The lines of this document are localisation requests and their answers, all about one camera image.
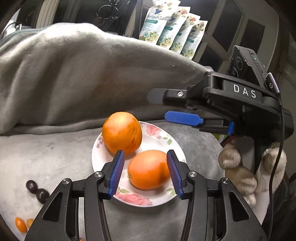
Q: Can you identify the black camera cable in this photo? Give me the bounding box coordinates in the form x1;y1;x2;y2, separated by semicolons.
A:
265;72;286;241

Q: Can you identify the floral refill pouch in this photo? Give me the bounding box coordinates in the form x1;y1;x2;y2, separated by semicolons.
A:
157;6;191;49
138;1;181;44
181;20;208;60
170;13;201;54

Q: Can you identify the floral white plate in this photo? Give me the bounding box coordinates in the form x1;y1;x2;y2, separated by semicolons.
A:
91;120;187;208

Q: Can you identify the large orange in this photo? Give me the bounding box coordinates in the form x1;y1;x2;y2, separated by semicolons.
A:
127;150;171;190
102;112;142;155

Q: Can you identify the black right camera box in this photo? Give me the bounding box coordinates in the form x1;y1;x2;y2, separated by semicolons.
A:
226;45;267;89

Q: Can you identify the white power strip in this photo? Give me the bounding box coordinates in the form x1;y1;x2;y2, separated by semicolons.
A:
1;20;22;39

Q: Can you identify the dark plum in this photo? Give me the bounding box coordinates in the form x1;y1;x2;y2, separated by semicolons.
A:
26;180;38;194
36;188;50;204

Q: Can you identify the orange kumquat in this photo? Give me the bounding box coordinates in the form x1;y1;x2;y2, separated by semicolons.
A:
26;218;34;228
15;217;28;233

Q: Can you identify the white gloved right hand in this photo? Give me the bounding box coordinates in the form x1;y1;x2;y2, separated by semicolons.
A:
218;137;279;223

